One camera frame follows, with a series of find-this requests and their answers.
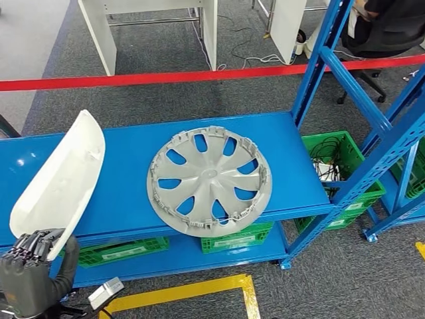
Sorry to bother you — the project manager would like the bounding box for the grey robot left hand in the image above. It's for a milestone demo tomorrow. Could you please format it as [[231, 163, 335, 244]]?
[[0, 229, 80, 319]]

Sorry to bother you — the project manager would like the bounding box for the white curved plastic part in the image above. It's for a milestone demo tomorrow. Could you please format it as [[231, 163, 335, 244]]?
[[9, 109, 106, 262]]

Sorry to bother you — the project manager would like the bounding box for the blue metal shelf rack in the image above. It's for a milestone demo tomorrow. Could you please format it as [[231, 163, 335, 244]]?
[[360, 63, 425, 244], [0, 0, 425, 289]]

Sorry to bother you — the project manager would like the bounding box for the green plastic crate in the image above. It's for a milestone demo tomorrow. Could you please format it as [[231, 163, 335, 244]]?
[[295, 210, 361, 234], [300, 130, 387, 221], [390, 138, 425, 200], [59, 237, 170, 269], [200, 221, 274, 255]]

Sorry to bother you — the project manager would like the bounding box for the red barrier belt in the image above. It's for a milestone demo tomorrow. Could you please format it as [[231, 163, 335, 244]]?
[[0, 54, 425, 92]]

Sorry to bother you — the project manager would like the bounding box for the grey wheel hubcap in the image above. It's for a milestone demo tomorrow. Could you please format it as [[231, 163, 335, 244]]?
[[146, 126, 273, 239]]

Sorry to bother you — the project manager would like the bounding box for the person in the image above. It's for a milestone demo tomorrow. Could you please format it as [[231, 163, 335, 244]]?
[[347, 0, 379, 39]]

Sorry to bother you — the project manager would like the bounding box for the black office chair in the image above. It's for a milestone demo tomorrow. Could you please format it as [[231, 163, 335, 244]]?
[[337, 0, 425, 105]]

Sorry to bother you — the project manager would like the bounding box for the white cable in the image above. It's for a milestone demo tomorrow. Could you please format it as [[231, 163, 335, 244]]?
[[188, 9, 292, 71]]

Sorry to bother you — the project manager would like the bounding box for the black cable bundle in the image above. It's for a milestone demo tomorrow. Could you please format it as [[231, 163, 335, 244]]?
[[310, 137, 344, 181]]

